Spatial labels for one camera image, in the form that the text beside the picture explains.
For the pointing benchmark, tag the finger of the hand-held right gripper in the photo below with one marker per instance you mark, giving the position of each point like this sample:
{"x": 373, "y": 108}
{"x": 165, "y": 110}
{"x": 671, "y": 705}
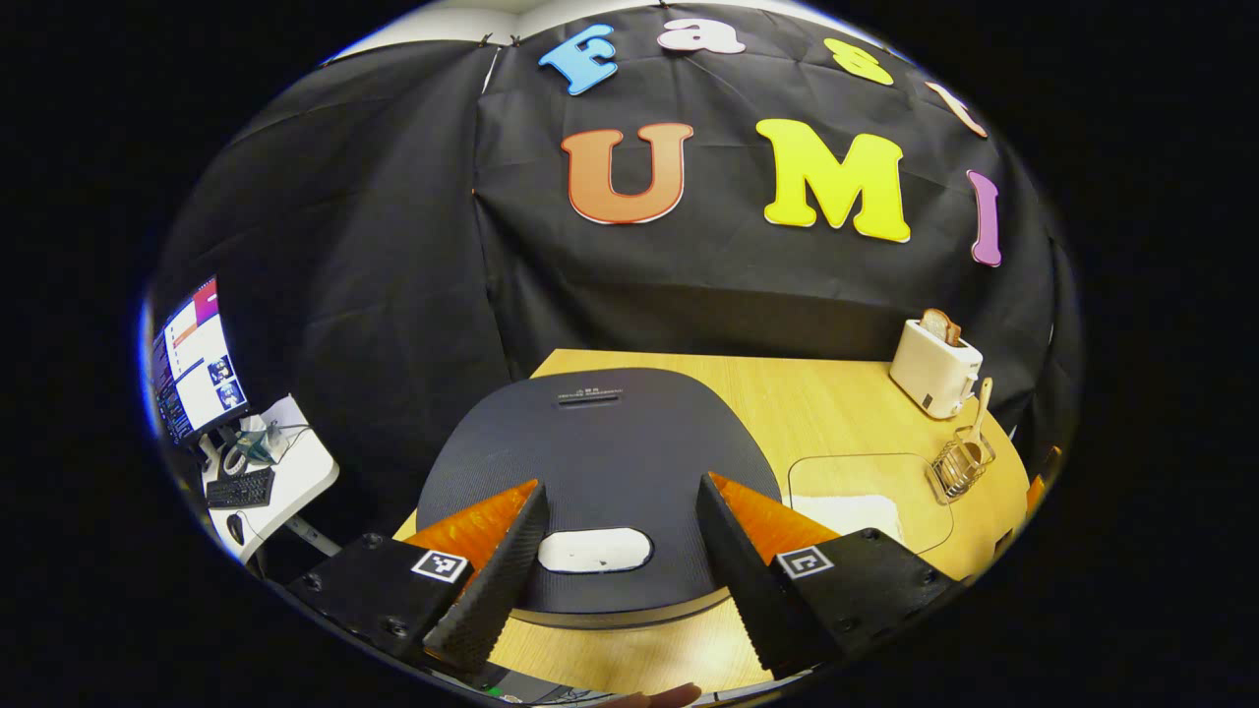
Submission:
{"x": 1038, "y": 487}

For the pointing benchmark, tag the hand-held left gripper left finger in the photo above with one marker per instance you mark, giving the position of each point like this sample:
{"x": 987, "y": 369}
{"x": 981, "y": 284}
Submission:
{"x": 497, "y": 590}

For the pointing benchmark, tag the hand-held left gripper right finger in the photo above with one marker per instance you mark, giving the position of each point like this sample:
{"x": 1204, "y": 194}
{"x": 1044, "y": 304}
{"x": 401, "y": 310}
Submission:
{"x": 752, "y": 590}

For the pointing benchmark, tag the wooden spoon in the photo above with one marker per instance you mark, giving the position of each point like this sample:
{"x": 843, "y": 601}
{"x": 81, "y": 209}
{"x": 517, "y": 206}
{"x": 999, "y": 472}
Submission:
{"x": 984, "y": 398}

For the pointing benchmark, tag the white rice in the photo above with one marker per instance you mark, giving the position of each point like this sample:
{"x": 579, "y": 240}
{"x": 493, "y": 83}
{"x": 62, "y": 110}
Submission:
{"x": 846, "y": 511}

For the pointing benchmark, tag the clear plastic rice container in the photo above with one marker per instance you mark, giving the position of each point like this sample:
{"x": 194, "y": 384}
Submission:
{"x": 866, "y": 477}

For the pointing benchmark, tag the black silver rice cooker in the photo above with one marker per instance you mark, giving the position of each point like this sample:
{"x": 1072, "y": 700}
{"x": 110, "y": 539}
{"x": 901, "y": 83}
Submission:
{"x": 610, "y": 442}

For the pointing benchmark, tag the white toaster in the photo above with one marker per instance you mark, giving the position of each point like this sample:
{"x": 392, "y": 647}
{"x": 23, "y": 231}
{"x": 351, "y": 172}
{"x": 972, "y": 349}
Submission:
{"x": 929, "y": 369}

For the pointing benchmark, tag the toasted bread slice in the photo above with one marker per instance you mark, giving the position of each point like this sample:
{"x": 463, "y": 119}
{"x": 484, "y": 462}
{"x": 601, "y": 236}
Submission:
{"x": 941, "y": 324}

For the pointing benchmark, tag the white side table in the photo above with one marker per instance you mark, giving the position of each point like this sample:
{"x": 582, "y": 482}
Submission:
{"x": 295, "y": 472}

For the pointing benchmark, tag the black computer mouse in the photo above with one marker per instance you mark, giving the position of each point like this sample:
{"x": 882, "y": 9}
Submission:
{"x": 236, "y": 528}

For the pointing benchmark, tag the black keyboard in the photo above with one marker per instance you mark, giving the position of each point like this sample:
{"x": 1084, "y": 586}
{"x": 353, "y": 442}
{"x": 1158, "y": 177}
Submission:
{"x": 241, "y": 488}

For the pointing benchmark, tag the crumpled plastic bag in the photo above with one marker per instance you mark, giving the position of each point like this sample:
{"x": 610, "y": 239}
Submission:
{"x": 264, "y": 440}

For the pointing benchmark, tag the white tape roll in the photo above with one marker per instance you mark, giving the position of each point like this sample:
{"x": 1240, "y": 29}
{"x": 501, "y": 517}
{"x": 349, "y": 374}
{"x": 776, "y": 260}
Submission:
{"x": 226, "y": 462}

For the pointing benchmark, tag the black backdrop cloth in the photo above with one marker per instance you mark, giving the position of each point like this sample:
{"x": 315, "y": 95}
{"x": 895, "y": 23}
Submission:
{"x": 374, "y": 246}

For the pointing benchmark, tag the computer monitor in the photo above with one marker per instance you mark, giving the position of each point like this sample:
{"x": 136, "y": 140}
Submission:
{"x": 197, "y": 364}

